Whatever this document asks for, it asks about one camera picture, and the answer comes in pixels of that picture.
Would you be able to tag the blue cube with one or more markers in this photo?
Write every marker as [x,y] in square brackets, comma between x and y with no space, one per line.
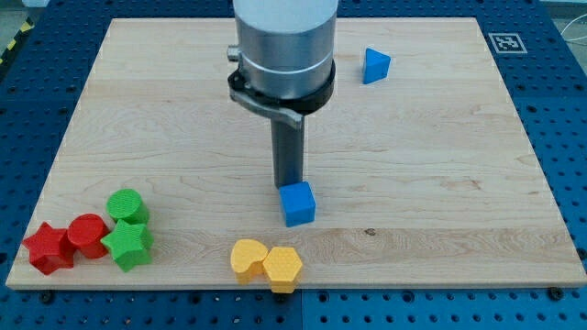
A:
[298,204]

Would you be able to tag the light wooden board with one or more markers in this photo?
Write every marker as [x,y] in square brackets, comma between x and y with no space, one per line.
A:
[424,179]

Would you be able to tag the blue triangular prism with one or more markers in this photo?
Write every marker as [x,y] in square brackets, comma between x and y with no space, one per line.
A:
[375,66]

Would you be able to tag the black yellow hazard tape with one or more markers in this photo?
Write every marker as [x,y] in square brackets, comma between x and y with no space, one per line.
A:
[14,46]

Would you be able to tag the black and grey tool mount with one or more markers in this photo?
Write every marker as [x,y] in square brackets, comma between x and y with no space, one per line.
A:
[287,111]

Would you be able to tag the red star block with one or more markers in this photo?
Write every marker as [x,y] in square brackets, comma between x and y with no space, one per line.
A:
[49,249]

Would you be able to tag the yellow heart block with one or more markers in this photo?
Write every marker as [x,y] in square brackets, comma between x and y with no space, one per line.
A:
[246,258]

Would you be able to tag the yellow hexagon block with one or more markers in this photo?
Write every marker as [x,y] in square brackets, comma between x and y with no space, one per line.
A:
[282,266]

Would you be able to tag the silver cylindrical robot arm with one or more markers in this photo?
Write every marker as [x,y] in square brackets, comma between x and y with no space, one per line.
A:
[286,71]

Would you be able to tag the green cylinder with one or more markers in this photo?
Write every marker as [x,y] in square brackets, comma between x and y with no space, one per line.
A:
[127,205]

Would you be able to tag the white fiducial marker tag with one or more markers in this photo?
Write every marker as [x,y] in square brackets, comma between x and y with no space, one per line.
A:
[507,43]

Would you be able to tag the red cylinder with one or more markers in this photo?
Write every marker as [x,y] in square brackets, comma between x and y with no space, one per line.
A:
[85,233]

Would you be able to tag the green star block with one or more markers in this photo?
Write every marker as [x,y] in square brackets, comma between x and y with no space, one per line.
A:
[129,245]

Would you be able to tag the grey pusher rod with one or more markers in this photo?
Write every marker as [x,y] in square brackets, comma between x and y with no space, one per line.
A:
[287,153]

